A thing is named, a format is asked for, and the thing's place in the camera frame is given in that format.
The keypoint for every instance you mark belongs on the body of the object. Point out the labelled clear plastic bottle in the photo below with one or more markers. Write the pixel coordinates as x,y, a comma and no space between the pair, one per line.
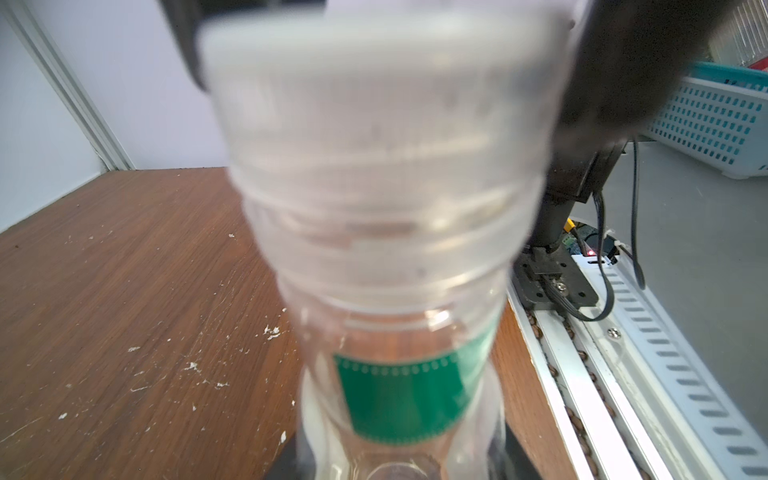
395,286

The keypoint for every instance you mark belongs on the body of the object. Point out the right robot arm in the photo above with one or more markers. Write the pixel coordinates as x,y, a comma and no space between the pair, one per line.
571,178

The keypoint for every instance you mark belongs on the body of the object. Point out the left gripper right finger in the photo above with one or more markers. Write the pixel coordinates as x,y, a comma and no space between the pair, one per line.
516,459

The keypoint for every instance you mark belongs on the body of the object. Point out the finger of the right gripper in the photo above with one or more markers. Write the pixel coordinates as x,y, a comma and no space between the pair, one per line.
184,18
629,57

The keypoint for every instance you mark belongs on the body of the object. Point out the right electronics board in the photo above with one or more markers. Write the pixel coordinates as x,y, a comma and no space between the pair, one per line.
582,239

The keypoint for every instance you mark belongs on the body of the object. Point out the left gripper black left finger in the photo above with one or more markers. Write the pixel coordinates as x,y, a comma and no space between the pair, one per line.
294,462

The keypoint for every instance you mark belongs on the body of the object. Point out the aluminium front rail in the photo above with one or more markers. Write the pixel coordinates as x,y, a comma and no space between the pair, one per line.
628,395

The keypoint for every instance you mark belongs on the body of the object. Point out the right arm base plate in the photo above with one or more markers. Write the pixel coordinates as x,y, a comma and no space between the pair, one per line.
538,267

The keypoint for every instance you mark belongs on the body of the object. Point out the white bottle cap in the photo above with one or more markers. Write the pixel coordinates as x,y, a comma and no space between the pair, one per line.
375,109

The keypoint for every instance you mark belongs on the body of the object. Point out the teal plastic basket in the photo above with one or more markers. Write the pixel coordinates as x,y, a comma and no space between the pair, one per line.
718,116

